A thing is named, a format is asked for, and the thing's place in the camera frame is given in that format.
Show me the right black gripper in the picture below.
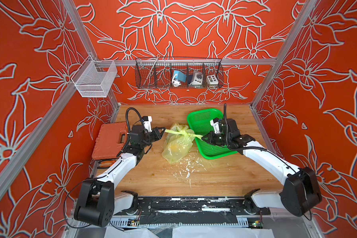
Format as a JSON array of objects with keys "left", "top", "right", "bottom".
[{"left": 201, "top": 131, "right": 232, "bottom": 147}]

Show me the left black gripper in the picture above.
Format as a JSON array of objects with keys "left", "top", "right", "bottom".
[{"left": 139, "top": 126, "right": 165, "bottom": 150}]

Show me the yellow-green printed plastic bag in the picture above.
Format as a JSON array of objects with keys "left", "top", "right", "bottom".
[{"left": 162, "top": 123, "right": 203, "bottom": 164}]

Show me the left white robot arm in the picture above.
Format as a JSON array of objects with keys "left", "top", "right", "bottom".
[{"left": 73, "top": 125, "right": 166, "bottom": 227}]

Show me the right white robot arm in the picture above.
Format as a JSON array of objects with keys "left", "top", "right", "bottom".
[{"left": 202, "top": 118, "right": 322, "bottom": 217}]

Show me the green perforated plastic basket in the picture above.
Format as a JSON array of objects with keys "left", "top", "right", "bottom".
[{"left": 187, "top": 108, "right": 237, "bottom": 160}]

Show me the orange plastic tool case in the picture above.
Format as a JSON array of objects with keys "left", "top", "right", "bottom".
[{"left": 92, "top": 122, "right": 128, "bottom": 160}]

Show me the white button box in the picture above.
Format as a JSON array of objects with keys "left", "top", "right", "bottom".
[{"left": 206, "top": 74, "right": 219, "bottom": 88}]

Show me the blue and white device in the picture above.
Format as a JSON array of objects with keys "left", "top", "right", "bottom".
[{"left": 172, "top": 70, "right": 186, "bottom": 87}]

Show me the white round-dial device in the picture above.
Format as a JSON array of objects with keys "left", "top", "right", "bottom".
[{"left": 187, "top": 71, "right": 203, "bottom": 87}]

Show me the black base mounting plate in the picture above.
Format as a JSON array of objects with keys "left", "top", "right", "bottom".
[{"left": 111, "top": 196, "right": 271, "bottom": 225}]

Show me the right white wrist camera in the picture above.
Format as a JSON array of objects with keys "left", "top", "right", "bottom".
[{"left": 210, "top": 118, "right": 221, "bottom": 134}]

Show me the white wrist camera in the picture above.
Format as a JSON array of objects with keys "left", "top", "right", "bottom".
[
  {"left": 142, "top": 116, "right": 152, "bottom": 132},
  {"left": 210, "top": 118, "right": 221, "bottom": 134}
]

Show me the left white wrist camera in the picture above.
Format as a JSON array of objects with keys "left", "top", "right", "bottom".
[{"left": 142, "top": 116, "right": 152, "bottom": 132}]

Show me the left black corrugated cable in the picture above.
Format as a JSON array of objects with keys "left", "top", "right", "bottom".
[{"left": 125, "top": 107, "right": 145, "bottom": 131}]

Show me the black corrugated cable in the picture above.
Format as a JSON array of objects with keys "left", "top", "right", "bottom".
[
  {"left": 125, "top": 107, "right": 145, "bottom": 131},
  {"left": 222, "top": 103, "right": 268, "bottom": 152}
]

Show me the right black corrugated cable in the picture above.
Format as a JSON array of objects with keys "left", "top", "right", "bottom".
[{"left": 222, "top": 103, "right": 268, "bottom": 152}]

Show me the black wire wall basket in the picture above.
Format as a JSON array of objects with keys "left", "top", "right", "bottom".
[{"left": 135, "top": 57, "right": 224, "bottom": 89}]

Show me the clear acrylic wall box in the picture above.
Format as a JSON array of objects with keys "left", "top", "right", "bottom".
[{"left": 72, "top": 60, "right": 118, "bottom": 98}]

